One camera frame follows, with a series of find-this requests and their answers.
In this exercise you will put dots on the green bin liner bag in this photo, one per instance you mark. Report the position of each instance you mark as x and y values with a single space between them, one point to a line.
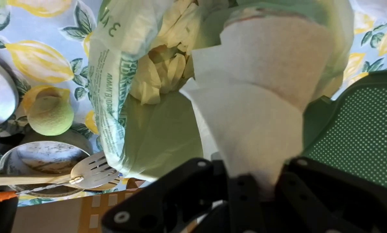
158 137

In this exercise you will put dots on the round grey metal dish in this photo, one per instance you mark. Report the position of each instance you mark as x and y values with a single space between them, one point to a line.
46 155

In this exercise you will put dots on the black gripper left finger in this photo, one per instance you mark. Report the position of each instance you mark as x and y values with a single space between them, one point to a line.
180 202

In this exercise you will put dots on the white paper towel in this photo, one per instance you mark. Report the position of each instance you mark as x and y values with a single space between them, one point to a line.
253 107

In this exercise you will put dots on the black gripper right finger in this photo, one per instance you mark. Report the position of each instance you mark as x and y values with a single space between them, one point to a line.
340 202

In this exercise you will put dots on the small orange item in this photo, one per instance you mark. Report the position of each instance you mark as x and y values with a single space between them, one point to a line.
1 197

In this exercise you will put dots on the crumpled yellow paper trash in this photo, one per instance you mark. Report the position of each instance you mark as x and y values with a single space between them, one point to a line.
162 72

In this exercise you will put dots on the green bin lid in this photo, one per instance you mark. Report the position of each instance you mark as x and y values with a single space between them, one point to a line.
366 133

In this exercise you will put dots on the lemon print tablecloth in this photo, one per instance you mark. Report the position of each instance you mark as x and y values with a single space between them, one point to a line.
42 39

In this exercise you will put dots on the yellow-green ball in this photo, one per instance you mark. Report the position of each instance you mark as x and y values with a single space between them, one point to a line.
51 111

